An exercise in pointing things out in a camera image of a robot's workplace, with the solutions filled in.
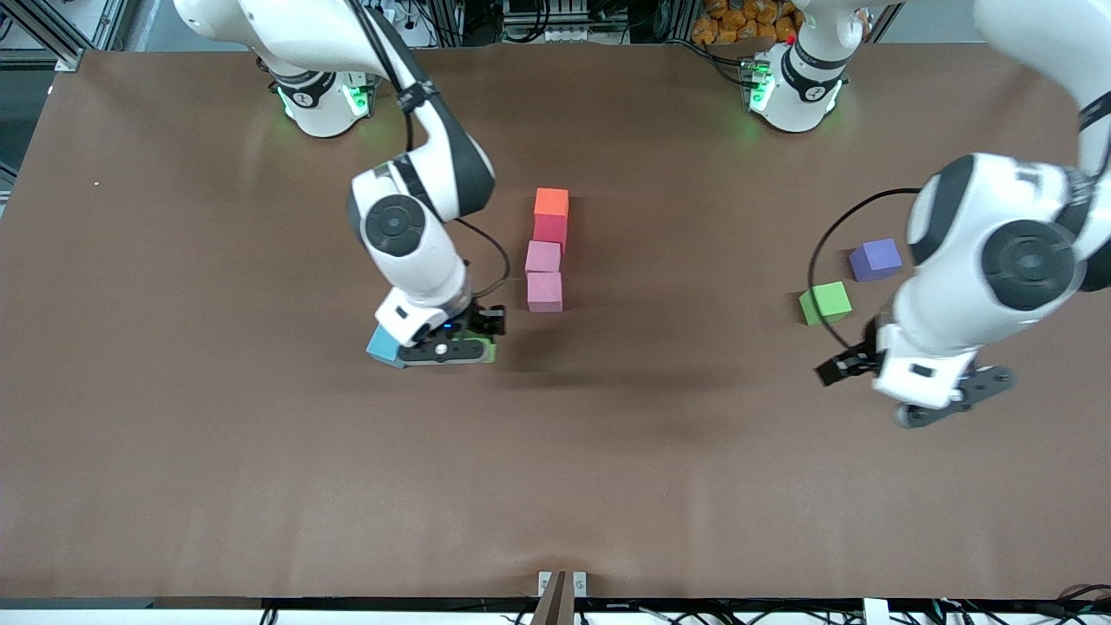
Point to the purple foam cube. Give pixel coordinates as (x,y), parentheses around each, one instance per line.
(875,260)

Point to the white tag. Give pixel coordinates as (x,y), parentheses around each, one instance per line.
(877,612)

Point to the green foam cube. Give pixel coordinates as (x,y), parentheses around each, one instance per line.
(829,304)
(492,351)

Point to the pink foam cube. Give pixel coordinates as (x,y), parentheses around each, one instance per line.
(542,258)
(544,292)

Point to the bag of orange items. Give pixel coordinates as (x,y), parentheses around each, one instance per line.
(738,22)

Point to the orange foam cube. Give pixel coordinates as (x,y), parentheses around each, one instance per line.
(551,202)

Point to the red foam cube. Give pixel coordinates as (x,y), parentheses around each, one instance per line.
(550,233)

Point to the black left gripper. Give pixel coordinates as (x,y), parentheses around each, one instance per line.
(855,358)

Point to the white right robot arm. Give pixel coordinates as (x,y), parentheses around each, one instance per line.
(417,269)

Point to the silver aluminium frame profile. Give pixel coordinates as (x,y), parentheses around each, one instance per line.
(68,62)

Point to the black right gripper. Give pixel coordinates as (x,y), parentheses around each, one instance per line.
(488,319)

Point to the white connector strip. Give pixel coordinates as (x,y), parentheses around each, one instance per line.
(548,35)

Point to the small metal edge bracket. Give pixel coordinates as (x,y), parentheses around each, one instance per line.
(544,583)

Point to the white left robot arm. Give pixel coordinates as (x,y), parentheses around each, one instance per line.
(955,286)

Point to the blue foam cube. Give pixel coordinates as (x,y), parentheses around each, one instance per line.
(382,351)

